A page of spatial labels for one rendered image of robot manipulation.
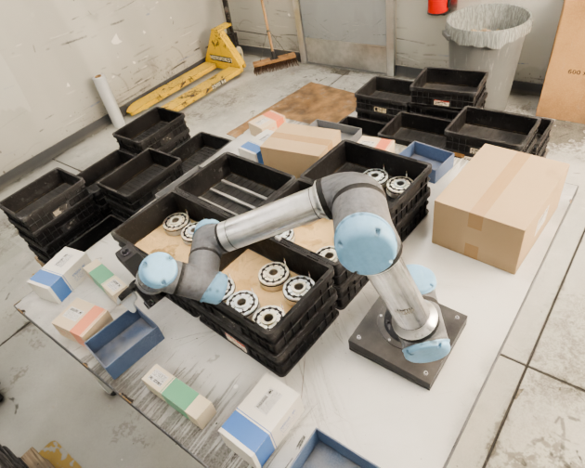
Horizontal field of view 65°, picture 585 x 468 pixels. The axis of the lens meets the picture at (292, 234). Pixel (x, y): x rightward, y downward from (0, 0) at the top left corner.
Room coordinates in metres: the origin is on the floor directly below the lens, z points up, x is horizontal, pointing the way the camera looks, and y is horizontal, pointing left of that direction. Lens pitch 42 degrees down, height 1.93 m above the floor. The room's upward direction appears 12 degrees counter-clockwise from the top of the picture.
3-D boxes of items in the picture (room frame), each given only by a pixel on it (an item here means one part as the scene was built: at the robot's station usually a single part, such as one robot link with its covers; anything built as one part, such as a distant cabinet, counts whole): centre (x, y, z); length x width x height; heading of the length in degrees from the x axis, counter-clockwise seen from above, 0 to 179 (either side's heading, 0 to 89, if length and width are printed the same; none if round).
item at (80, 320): (1.11, 0.78, 0.74); 0.16 x 0.12 x 0.07; 54
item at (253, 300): (0.94, 0.19, 0.86); 0.10 x 0.10 x 0.01
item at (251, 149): (2.01, 0.06, 0.75); 0.20 x 0.12 x 0.09; 129
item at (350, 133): (2.02, -0.28, 0.73); 0.27 x 0.20 x 0.05; 46
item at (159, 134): (2.87, 0.78, 0.37); 0.40 x 0.30 x 0.45; 135
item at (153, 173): (2.31, 0.78, 0.37); 0.40 x 0.30 x 0.45; 135
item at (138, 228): (1.29, 0.40, 0.87); 0.40 x 0.30 x 0.11; 42
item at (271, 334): (1.00, 0.14, 0.92); 0.40 x 0.30 x 0.02; 42
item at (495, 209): (1.21, -0.74, 0.80); 0.40 x 0.30 x 0.20; 132
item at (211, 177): (1.49, 0.18, 0.87); 0.40 x 0.30 x 0.11; 42
